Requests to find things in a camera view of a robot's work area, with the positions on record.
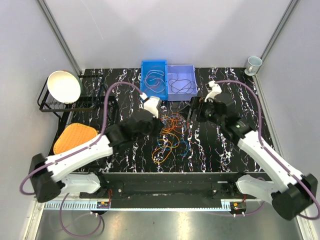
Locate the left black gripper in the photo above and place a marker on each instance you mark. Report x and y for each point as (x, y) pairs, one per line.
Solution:
(157, 122)

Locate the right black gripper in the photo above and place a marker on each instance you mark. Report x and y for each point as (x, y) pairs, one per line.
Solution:
(197, 103)

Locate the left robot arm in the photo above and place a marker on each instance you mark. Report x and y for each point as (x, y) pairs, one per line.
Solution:
(53, 175)

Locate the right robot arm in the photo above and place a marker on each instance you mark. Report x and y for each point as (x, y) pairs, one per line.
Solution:
(290, 191)

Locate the lavender plastic bin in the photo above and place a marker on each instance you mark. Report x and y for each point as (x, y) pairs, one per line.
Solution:
(182, 84)

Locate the blue plastic bin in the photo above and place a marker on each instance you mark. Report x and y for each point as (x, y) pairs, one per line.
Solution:
(154, 78)

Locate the orange perforated mat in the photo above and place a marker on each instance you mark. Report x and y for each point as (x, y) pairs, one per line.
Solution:
(73, 136)

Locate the white ceramic mug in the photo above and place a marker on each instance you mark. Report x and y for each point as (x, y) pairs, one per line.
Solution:
(252, 66)

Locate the white bowl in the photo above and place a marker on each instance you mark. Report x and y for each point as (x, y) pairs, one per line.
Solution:
(64, 86)

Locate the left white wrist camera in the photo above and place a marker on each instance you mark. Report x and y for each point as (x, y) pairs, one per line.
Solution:
(151, 104)

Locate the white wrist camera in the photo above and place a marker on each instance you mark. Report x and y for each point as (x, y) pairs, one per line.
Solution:
(215, 89)
(151, 104)

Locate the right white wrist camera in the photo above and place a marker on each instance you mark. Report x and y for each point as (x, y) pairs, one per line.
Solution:
(215, 89)

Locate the black wire dish rack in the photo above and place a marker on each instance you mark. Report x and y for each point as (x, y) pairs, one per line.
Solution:
(87, 110)

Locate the right aluminium frame post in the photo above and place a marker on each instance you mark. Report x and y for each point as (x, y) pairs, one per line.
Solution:
(279, 28)

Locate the aluminium frame post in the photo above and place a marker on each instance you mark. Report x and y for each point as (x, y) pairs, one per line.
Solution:
(279, 28)
(58, 35)

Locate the left aluminium frame post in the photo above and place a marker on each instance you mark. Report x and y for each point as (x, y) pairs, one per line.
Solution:
(58, 35)

